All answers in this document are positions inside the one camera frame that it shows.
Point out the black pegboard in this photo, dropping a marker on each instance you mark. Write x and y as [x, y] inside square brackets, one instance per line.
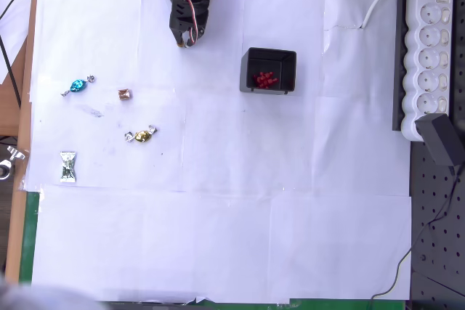
[447, 252]

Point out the small brown caramel candy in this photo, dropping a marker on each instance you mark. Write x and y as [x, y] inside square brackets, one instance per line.
[125, 94]

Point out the black power adapter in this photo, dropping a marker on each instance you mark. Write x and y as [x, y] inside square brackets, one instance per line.
[437, 139]

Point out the white paper table cover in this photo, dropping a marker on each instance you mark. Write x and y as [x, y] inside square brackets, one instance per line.
[225, 179]

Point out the black box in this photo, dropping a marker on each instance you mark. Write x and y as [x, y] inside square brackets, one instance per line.
[269, 59]

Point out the silver green snack packet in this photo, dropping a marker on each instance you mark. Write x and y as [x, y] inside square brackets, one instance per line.
[68, 166]

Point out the gold foil candy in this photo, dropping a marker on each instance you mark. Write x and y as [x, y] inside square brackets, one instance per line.
[142, 137]

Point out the blue foil candy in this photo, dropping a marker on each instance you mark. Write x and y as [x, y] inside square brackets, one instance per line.
[77, 85]

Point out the metal clamp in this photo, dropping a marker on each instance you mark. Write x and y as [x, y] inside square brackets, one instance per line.
[11, 161]

